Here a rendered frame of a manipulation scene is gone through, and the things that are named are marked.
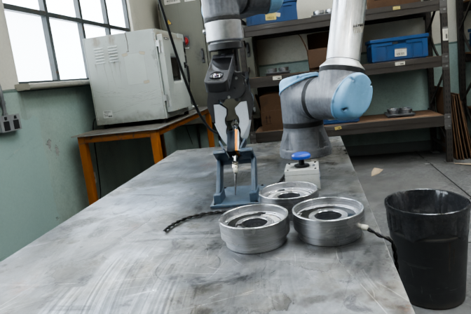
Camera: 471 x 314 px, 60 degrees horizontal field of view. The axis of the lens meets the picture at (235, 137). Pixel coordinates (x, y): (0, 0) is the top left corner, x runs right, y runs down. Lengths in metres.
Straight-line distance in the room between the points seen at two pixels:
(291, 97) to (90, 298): 0.76
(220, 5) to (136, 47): 2.12
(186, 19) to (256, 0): 3.73
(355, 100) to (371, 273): 0.59
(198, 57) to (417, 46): 2.21
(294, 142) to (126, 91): 1.98
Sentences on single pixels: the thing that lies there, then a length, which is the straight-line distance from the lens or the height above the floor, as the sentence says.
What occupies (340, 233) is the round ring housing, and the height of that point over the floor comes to 0.82.
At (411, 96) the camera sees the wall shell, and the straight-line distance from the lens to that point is 4.76.
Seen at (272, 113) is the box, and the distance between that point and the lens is 4.15.
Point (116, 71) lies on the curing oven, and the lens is 3.00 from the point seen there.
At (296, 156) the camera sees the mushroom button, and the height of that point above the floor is 0.87.
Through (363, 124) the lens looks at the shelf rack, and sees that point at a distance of 4.10.
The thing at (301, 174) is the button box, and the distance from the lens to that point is 0.85.
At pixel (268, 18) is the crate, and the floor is 1.56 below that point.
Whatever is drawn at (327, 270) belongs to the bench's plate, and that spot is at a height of 0.80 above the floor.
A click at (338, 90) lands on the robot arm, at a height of 0.98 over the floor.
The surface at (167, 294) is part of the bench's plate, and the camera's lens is 0.54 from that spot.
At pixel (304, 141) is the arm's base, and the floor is 0.85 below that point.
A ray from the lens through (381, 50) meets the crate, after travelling 4.19.
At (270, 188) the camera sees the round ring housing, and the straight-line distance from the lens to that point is 0.77.
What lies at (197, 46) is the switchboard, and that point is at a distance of 4.56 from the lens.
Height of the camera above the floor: 1.05
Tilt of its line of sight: 9 degrees down
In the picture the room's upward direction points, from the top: 7 degrees counter-clockwise
